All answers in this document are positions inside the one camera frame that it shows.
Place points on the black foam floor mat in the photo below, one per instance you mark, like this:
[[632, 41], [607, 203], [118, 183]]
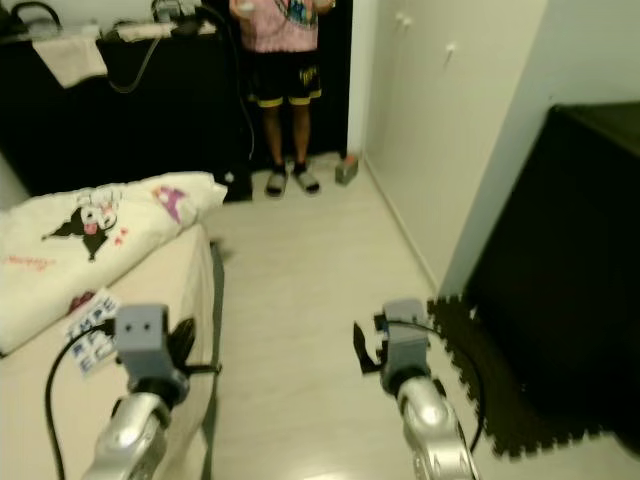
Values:
[[540, 430]]

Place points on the white book with blue letters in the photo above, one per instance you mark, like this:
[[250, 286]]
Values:
[[95, 330]]

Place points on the grey slide sandal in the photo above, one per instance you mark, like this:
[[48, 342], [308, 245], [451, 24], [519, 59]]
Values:
[[306, 178], [277, 182]]

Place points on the beige bed mattress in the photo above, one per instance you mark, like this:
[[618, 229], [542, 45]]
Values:
[[50, 420]]

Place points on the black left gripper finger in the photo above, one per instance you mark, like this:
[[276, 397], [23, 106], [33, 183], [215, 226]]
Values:
[[185, 336]]

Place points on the white towel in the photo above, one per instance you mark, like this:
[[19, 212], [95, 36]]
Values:
[[70, 62]]

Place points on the black dresser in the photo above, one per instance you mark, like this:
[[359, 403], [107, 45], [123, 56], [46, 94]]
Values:
[[160, 120]]

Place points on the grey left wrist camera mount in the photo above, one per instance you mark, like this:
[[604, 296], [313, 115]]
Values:
[[145, 340]]

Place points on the tall black cabinet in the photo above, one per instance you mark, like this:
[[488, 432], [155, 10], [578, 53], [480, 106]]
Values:
[[570, 250]]

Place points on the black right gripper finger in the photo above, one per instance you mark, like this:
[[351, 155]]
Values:
[[366, 352]]

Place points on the cream cartoon print blanket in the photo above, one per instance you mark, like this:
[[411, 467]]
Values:
[[60, 270]]

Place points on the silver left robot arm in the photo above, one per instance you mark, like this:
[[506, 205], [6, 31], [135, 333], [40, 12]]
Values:
[[135, 440]]

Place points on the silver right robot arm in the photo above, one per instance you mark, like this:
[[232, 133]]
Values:
[[430, 420]]

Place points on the white wardrobe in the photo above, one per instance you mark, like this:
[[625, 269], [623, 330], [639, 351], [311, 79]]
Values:
[[440, 130]]

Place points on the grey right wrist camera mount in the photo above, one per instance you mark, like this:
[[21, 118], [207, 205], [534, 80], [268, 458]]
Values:
[[405, 345]]

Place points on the small grey box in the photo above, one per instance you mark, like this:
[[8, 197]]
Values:
[[347, 171]]

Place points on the person in pink shirt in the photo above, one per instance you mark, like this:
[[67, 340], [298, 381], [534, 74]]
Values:
[[280, 30]]

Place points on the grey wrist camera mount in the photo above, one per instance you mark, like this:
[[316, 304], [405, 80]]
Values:
[[145, 340], [405, 345]]

